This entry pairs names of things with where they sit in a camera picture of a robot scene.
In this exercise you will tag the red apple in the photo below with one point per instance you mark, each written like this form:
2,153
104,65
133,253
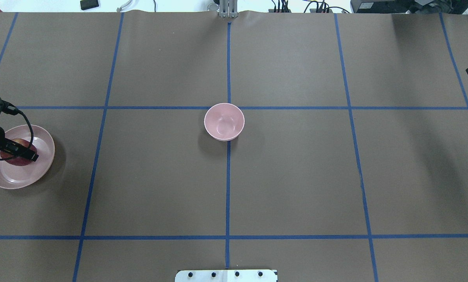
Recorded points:
2,152

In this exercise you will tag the pink bowl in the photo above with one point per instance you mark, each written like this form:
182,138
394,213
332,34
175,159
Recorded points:
224,121

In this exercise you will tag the pink plate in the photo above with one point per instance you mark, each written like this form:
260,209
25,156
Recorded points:
21,172

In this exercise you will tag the small black device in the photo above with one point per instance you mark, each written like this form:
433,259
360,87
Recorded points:
88,4

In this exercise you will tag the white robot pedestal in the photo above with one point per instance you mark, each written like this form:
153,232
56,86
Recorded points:
227,275

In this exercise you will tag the aluminium frame post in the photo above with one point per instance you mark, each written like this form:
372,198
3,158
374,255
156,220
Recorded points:
227,8

